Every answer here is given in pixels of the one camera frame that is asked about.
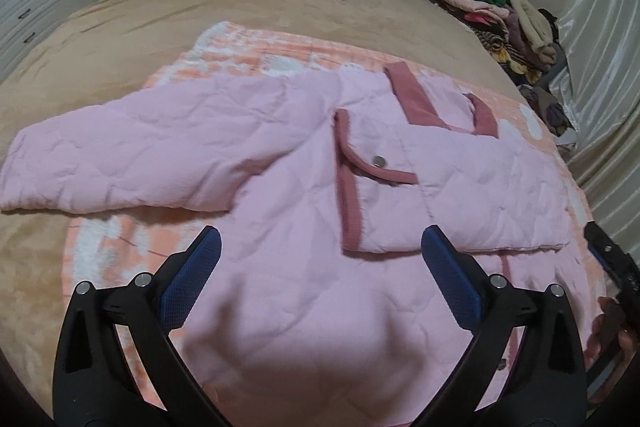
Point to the orange checked cloud blanket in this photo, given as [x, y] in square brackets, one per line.
[240, 52]

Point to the pink quilted jacket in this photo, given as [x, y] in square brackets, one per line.
[280, 187]

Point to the floral laundry bag of clothes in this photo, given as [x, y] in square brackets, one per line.
[555, 112]

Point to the person's right hand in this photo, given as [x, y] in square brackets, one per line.
[602, 322]

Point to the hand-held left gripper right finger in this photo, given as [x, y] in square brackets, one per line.
[450, 272]

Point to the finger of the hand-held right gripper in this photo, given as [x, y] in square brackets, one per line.
[612, 257]

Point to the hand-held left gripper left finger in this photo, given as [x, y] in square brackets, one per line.
[197, 264]

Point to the bed with tan sheet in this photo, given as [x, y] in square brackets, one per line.
[125, 22]

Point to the pile of folded clothes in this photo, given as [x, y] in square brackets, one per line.
[505, 22]

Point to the white satin curtain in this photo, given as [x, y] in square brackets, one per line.
[605, 57]

